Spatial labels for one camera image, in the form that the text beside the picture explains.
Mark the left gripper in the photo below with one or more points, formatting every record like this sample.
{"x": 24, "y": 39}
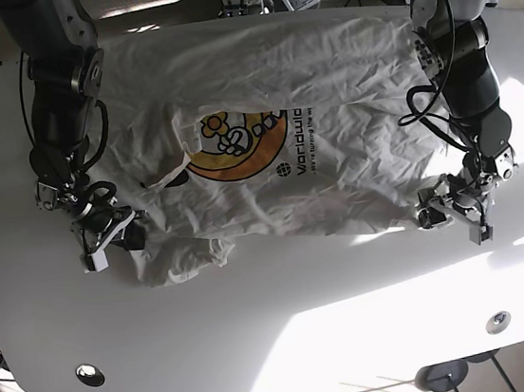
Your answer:
{"x": 468, "y": 200}

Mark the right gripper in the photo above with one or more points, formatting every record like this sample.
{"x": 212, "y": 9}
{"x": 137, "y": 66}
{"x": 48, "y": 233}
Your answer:
{"x": 119, "y": 226}

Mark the white T-shirt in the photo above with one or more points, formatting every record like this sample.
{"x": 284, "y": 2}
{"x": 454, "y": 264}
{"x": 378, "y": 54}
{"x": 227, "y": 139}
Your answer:
{"x": 283, "y": 125}

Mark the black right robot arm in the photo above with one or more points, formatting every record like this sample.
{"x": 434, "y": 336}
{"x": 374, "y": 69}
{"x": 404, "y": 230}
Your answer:
{"x": 67, "y": 123}

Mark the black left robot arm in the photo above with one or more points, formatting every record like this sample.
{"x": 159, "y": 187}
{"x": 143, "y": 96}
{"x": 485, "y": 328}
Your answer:
{"x": 460, "y": 105}

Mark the right table grommet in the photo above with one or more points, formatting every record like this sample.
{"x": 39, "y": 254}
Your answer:
{"x": 498, "y": 322}

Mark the table grommet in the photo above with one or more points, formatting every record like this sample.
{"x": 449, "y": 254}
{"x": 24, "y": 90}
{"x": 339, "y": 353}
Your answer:
{"x": 90, "y": 375}
{"x": 498, "y": 322}

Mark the left table grommet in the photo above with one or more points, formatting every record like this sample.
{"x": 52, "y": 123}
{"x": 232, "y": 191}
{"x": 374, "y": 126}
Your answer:
{"x": 90, "y": 375}

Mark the round black stand base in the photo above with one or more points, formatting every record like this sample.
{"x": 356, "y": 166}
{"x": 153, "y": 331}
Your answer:
{"x": 441, "y": 377}

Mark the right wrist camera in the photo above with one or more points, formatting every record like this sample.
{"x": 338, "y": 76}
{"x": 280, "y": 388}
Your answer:
{"x": 94, "y": 262}

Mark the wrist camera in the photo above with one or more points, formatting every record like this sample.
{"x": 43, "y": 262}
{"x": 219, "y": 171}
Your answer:
{"x": 94, "y": 262}
{"x": 480, "y": 233}

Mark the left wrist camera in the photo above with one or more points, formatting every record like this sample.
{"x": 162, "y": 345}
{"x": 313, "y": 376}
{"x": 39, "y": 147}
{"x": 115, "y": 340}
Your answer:
{"x": 480, "y": 233}

